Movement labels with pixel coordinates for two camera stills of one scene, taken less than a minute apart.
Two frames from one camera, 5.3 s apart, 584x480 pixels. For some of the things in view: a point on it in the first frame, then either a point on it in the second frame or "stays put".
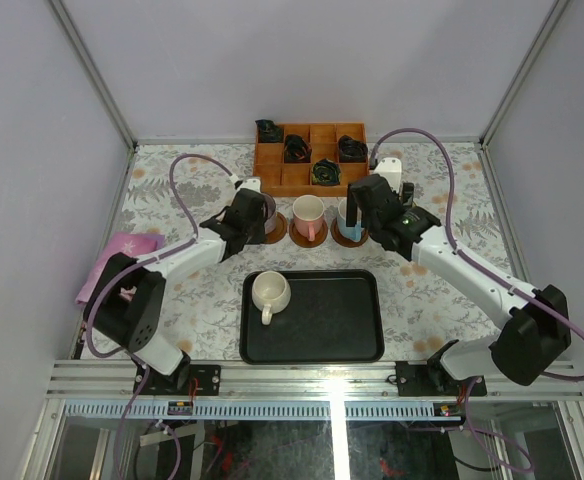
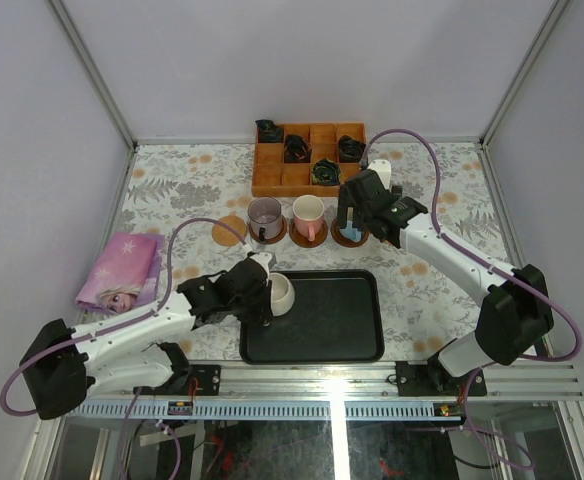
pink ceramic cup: [308, 211] stays put
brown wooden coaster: [345, 241] stays put
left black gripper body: [254, 211] -> [261, 298]
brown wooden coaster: [303, 241] stays put
